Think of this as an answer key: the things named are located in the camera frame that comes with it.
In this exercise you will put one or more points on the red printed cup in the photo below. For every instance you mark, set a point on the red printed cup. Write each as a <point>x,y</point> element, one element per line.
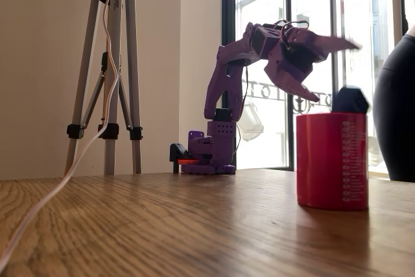
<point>324,160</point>

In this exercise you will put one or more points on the purple robot arm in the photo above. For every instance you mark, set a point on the purple robot arm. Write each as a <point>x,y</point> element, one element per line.
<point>223,89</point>

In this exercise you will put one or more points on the silver camera tripod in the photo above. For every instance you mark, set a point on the silver camera tripod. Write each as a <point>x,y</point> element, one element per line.
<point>129,46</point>

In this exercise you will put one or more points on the black window frame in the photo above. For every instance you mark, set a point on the black window frame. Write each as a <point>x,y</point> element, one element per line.
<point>228,14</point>

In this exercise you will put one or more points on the black orange table clamp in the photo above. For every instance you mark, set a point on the black orange table clamp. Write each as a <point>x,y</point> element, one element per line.
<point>178,153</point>

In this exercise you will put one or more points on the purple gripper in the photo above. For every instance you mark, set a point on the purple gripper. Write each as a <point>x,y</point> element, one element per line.
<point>283,69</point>

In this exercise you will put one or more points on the white hanging flower pot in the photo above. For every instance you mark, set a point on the white hanging flower pot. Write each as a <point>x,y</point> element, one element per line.
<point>251,124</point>

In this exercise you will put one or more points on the black iron balcony railing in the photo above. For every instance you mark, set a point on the black iron balcony railing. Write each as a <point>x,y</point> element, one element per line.
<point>275,95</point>

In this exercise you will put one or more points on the blue toy brick block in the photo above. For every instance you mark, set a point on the blue toy brick block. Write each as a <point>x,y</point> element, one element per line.
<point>350,100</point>

